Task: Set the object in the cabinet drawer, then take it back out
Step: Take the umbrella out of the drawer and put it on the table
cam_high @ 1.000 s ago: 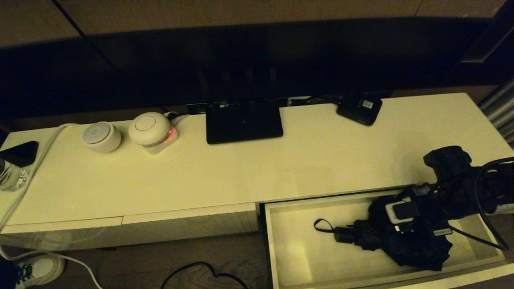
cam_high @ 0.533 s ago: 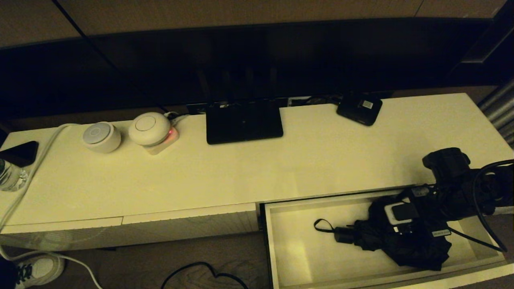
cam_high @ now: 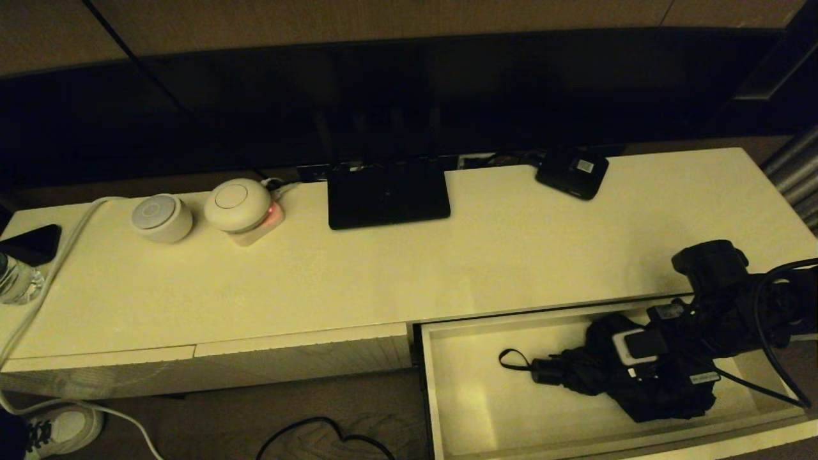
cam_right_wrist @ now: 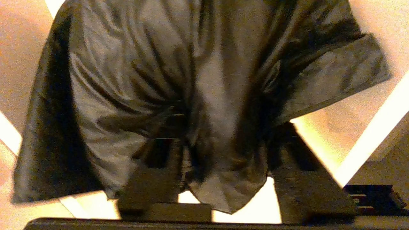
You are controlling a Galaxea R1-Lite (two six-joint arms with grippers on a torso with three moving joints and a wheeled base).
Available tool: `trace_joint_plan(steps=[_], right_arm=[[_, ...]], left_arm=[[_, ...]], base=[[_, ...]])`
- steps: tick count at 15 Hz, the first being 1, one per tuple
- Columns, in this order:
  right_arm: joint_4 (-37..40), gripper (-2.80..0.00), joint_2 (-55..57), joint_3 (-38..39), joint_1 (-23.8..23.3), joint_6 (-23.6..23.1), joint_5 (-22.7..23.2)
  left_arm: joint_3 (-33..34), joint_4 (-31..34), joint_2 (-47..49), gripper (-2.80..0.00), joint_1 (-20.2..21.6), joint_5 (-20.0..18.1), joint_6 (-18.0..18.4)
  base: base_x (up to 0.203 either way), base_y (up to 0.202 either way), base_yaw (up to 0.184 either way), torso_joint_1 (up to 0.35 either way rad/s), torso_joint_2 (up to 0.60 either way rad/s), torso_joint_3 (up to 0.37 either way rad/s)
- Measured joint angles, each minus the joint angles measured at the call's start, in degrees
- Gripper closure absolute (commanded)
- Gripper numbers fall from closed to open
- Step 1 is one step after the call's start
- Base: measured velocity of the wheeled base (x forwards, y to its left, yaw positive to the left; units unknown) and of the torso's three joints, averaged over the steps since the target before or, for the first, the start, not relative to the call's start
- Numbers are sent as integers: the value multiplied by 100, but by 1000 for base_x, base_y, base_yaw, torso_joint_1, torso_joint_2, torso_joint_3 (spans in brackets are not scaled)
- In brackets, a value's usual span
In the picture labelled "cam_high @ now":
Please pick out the black television base plate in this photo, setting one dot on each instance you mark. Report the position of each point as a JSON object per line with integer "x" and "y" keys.
{"x": 390, "y": 198}

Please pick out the white power strip red light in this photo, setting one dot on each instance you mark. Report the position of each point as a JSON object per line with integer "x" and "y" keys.
{"x": 257, "y": 237}

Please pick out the black smartphone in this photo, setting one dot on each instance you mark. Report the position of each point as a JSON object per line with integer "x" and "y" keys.
{"x": 32, "y": 245}

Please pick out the black set-top box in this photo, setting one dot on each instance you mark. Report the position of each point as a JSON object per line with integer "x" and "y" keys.
{"x": 572, "y": 174}

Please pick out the wide white ribbed drawer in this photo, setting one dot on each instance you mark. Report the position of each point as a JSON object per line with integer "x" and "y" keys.
{"x": 473, "y": 396}

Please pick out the white dome shaped device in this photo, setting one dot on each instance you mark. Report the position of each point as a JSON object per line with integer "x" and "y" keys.
{"x": 238, "y": 204}

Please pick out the clear plastic water bottle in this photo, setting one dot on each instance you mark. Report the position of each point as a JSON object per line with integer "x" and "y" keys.
{"x": 18, "y": 281}

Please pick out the white speaker with grey top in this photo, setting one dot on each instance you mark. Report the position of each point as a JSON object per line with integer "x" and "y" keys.
{"x": 161, "y": 220}

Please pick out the dark trouser leg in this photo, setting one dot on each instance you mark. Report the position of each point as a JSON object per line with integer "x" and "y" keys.
{"x": 11, "y": 437}

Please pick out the grey pleated curtain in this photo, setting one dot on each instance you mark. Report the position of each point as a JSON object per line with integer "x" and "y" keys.
{"x": 795, "y": 179}

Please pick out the white sneaker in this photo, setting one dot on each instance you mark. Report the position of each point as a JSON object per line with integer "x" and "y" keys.
{"x": 67, "y": 428}

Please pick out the black flat screen television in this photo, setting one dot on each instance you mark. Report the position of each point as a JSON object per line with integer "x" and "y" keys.
{"x": 447, "y": 96}

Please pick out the black umbrella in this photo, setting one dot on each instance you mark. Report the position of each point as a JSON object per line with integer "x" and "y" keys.
{"x": 588, "y": 374}

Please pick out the white wooden panel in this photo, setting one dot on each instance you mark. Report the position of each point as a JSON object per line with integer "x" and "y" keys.
{"x": 96, "y": 377}
{"x": 307, "y": 358}

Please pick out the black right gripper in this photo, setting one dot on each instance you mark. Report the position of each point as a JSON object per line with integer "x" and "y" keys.
{"x": 687, "y": 345}

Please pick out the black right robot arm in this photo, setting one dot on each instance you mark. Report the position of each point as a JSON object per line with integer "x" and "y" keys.
{"x": 709, "y": 265}

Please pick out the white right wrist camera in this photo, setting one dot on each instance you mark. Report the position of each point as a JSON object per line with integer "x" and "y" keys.
{"x": 621, "y": 348}

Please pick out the white ribbed cabinet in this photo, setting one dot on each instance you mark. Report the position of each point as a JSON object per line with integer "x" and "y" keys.
{"x": 319, "y": 281}

